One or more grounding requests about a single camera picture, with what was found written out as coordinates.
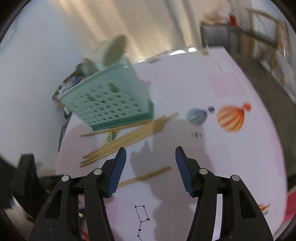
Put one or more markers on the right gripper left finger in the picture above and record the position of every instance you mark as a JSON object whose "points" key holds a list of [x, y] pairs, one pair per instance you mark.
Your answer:
{"points": [[59, 217]]}

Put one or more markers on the wooden chopstick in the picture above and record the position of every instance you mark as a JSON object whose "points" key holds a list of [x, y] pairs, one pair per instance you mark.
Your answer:
{"points": [[98, 156], [144, 177], [149, 128], [139, 123]]}

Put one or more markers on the metal spoon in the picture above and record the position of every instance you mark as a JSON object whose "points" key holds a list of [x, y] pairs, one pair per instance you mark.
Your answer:
{"points": [[86, 68]]}

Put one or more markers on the green plastic utensil holder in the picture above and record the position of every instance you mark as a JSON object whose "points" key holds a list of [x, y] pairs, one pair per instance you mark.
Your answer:
{"points": [[115, 96]]}

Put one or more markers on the grey cabinet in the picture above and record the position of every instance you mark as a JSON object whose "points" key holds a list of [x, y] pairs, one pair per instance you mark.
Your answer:
{"points": [[224, 36]]}

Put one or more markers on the wooden chair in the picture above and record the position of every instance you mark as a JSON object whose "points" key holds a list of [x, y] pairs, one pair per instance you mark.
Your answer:
{"points": [[257, 32]]}

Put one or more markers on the cream curtain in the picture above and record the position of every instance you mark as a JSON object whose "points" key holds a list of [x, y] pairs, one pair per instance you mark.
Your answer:
{"points": [[151, 27]]}

